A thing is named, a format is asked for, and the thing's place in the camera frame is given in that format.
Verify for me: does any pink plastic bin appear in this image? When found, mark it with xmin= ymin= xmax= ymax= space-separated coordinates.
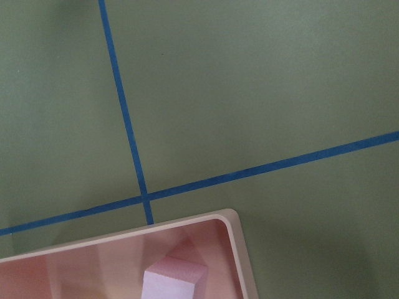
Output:
xmin=1 ymin=209 xmax=258 ymax=298

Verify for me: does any light pink foam block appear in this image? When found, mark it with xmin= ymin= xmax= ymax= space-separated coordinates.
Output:
xmin=141 ymin=256 xmax=208 ymax=299

